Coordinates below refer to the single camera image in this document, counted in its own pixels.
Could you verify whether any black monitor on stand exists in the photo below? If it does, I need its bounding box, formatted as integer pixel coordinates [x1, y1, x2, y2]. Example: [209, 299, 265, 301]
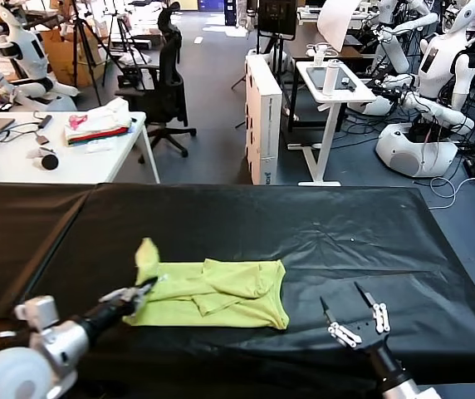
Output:
[257, 0, 297, 134]

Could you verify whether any white humanoid robot left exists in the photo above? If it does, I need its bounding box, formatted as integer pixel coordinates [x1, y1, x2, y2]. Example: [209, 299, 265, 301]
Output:
[0, 0, 80, 112]

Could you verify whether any white floor cable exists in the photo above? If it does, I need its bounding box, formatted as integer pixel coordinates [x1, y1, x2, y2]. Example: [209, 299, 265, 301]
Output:
[424, 176, 475, 210]

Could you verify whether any white ring controller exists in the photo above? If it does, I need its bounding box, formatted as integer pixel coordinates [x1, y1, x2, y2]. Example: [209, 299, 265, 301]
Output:
[306, 42, 340, 67]

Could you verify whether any brown cardboard box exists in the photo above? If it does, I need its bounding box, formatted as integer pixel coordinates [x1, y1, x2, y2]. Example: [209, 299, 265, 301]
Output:
[37, 27, 110, 88]

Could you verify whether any white standing desk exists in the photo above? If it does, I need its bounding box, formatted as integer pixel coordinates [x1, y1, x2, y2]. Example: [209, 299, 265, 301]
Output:
[286, 60, 378, 187]

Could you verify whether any dark wooden desk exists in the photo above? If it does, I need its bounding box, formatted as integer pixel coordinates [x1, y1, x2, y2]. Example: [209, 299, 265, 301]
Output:
[282, 24, 365, 59]

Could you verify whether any black camera tripod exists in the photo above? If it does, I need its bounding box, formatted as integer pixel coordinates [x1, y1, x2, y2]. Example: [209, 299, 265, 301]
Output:
[56, 0, 122, 107]
[104, 12, 149, 88]

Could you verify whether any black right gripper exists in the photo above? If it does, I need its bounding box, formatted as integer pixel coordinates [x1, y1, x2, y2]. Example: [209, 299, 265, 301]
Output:
[319, 282, 414, 387]

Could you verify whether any tall white cardboard box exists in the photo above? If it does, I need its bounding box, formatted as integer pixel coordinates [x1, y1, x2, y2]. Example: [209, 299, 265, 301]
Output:
[244, 53, 283, 185]

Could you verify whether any black round handheld device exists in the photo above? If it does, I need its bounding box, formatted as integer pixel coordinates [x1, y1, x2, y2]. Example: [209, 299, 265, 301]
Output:
[27, 147, 59, 170]

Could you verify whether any black office chair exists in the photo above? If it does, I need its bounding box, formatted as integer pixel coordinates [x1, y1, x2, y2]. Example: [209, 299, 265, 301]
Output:
[114, 1, 197, 159]

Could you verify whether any white humanoid robot right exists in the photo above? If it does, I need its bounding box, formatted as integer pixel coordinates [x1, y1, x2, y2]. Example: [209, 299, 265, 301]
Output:
[361, 0, 475, 179]

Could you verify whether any white work table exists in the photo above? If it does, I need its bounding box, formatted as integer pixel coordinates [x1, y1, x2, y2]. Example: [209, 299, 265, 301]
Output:
[0, 111, 160, 185]

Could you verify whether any white curved sheet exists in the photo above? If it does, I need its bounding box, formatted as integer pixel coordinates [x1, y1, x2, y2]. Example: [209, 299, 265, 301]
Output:
[316, 0, 361, 54]

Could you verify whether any white humanoid robot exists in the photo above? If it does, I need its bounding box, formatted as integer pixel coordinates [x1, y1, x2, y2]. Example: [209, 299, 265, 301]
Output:
[370, 0, 440, 74]
[361, 0, 475, 179]
[0, 0, 80, 112]

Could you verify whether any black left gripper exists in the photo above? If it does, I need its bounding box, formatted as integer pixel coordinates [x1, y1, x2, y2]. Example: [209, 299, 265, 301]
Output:
[84, 277, 159, 338]

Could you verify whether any wide black table cover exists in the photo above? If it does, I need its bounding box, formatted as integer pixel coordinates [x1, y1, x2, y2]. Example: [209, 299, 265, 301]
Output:
[0, 181, 475, 399]

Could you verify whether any stack of folded clothes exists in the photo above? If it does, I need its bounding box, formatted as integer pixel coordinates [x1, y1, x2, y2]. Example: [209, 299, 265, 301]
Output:
[62, 97, 134, 147]

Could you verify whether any white crumpled tissue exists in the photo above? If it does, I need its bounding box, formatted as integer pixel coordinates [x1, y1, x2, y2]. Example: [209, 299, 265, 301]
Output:
[84, 140, 112, 154]

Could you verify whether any white bottle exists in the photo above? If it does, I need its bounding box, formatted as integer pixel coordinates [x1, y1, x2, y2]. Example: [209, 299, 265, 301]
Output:
[322, 58, 341, 96]

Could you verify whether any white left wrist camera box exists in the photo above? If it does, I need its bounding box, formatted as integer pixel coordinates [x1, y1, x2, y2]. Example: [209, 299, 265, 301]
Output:
[14, 295, 60, 333]

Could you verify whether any dark tablet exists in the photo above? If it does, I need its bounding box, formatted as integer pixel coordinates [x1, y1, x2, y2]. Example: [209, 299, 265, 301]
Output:
[306, 65, 357, 91]

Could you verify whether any yellow-green t-shirt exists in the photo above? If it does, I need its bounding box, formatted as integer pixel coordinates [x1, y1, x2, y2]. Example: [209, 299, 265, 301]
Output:
[121, 237, 291, 332]

